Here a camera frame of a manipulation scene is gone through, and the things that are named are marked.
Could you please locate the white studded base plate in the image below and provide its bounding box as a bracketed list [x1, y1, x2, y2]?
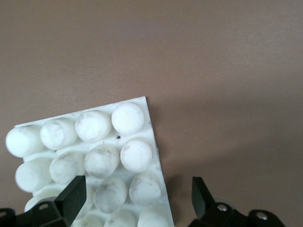
[5, 96, 175, 227]

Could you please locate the brown table cover sheet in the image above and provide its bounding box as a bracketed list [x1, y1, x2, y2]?
[0, 0, 303, 227]

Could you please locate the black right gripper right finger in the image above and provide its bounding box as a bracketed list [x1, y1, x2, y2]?
[191, 176, 285, 227]

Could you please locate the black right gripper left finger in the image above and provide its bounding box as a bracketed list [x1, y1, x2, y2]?
[0, 175, 87, 227]

